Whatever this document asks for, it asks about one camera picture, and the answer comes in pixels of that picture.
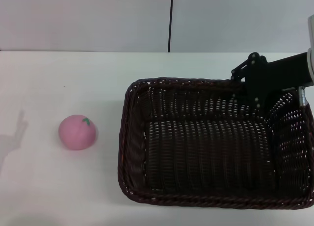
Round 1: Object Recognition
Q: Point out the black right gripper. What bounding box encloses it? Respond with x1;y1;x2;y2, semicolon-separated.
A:
230;51;314;112

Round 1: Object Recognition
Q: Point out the black woven wicker basket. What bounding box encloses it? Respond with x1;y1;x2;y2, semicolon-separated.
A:
117;76;314;210

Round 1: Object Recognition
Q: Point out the pink peach toy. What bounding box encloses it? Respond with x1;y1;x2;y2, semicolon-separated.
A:
58;114;97;151

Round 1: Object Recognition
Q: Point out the silver cable connector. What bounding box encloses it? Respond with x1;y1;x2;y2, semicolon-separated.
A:
297;86;308;107

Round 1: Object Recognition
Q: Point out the dark vertical wall strip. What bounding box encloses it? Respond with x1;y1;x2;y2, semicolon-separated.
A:
167;0;174;53

